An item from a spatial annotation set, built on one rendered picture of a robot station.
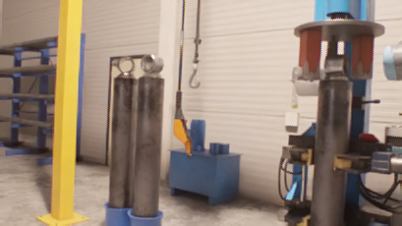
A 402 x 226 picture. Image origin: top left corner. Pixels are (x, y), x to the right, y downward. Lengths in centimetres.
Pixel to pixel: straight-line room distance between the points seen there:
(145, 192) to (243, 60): 290
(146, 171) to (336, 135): 142
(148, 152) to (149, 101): 40
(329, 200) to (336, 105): 61
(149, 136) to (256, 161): 253
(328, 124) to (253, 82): 278
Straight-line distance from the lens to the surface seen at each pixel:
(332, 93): 244
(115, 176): 312
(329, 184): 248
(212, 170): 459
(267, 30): 511
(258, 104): 504
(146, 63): 296
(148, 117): 281
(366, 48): 263
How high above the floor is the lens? 127
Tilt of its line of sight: 1 degrees down
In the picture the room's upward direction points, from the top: 3 degrees clockwise
